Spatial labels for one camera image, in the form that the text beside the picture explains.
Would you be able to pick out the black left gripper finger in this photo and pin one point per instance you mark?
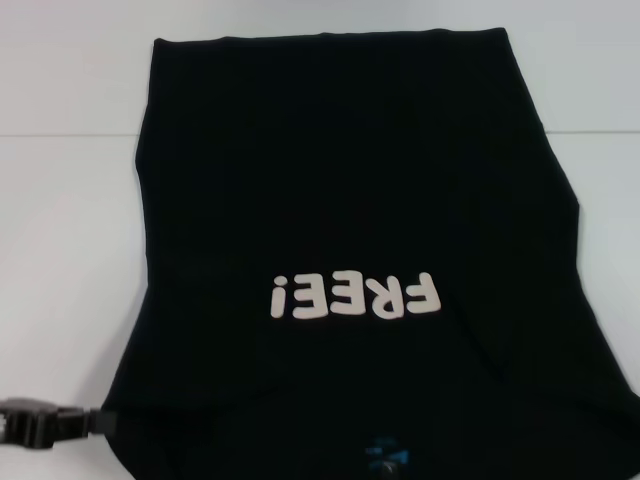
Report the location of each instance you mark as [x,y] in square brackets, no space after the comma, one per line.
[85,428]
[85,415]

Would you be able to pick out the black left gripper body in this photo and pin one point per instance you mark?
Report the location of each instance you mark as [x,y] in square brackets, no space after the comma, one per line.
[25,425]

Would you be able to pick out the black t-shirt with FREE print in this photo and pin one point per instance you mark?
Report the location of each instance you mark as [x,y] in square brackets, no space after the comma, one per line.
[350,175]

